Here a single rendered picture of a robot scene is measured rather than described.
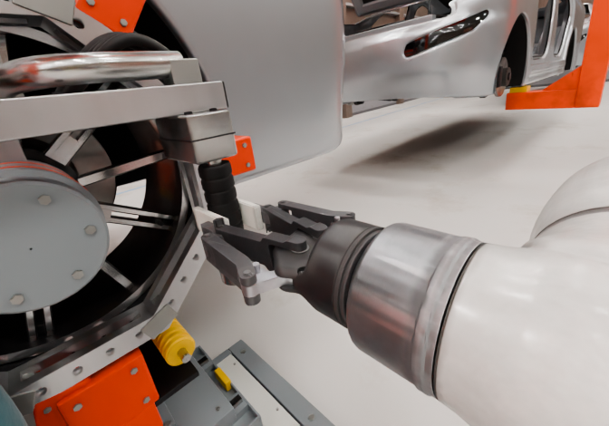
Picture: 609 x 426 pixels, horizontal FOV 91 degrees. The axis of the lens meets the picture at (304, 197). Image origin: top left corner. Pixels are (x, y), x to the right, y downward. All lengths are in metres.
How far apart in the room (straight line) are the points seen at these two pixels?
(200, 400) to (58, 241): 0.70
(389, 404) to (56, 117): 1.10
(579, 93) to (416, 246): 3.47
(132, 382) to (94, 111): 0.47
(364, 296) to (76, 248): 0.30
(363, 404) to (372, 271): 1.01
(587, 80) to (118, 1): 3.45
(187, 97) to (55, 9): 0.23
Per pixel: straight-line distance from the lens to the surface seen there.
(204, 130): 0.32
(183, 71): 0.35
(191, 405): 0.99
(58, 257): 0.39
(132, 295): 0.69
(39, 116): 0.32
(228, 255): 0.25
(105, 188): 0.81
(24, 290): 0.40
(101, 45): 0.42
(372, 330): 0.18
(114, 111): 0.33
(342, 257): 0.19
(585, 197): 0.26
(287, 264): 0.23
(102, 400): 0.66
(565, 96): 3.62
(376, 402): 1.17
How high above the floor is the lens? 0.96
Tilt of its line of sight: 20 degrees down
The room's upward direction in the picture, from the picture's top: 7 degrees counter-clockwise
